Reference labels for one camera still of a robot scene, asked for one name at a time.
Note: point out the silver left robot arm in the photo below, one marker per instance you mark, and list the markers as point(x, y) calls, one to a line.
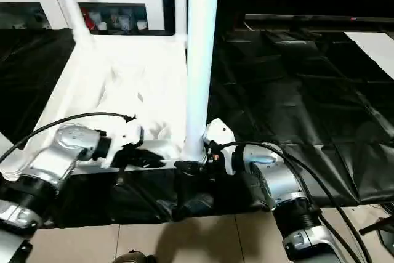
point(55, 158)

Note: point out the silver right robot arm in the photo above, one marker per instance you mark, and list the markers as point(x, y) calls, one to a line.
point(277, 177)

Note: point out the black plastic mat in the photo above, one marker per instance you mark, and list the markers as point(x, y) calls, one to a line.
point(295, 103)

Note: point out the black robot left foot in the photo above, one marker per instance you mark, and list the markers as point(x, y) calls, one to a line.
point(133, 257)

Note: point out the red bottle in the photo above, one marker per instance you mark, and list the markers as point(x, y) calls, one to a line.
point(90, 21)

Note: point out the black round floor base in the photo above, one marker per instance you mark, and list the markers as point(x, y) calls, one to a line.
point(388, 238)

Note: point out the white flat sheet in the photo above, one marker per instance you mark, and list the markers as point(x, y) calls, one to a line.
point(375, 46)

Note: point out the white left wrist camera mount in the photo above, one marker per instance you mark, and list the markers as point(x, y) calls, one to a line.
point(128, 135)

